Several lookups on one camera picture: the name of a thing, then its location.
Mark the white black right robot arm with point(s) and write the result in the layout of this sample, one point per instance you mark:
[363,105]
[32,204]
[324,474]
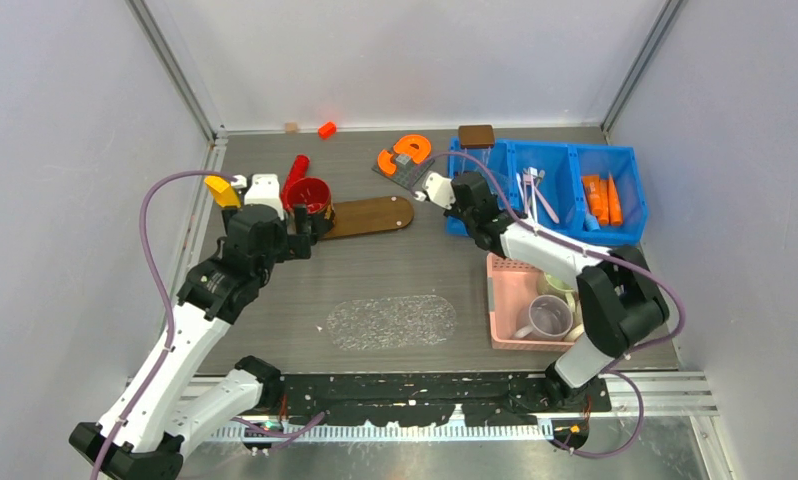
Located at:
[620,299]

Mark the white toothbrush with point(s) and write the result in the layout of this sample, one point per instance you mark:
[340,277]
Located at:
[527,195]

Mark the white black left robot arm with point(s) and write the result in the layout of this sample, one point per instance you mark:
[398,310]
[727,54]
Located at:
[146,433]

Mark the red glitter toy microphone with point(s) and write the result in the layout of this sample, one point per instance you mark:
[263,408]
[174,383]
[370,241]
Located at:
[297,171]

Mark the yellow toy block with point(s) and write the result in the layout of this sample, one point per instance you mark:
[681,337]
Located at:
[225,192]

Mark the clear holder with brown lid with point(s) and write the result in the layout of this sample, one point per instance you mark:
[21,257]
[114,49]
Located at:
[479,138]

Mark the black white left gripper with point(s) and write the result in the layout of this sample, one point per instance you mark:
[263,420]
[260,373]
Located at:
[294,245]

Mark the brown oval wooden tray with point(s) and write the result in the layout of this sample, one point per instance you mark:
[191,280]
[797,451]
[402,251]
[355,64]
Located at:
[370,216]

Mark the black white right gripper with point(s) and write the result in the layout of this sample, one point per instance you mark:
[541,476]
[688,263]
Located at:
[452,205]

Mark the small red block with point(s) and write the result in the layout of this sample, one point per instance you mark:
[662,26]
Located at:
[327,130]

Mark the blue plastic organizer bin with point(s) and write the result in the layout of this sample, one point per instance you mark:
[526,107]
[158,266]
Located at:
[565,165]

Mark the cream yellow mug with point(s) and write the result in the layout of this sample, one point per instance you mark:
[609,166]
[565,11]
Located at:
[575,333]

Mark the light green mug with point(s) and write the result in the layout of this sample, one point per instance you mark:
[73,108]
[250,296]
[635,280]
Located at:
[550,285]

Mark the grey baseplate with orange track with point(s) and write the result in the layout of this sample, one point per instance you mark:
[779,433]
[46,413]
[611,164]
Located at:
[404,162]

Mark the lilac translucent mug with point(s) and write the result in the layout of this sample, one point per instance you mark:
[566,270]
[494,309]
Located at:
[546,318]

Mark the pink plastic basket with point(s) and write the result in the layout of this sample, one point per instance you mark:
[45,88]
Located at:
[512,285]

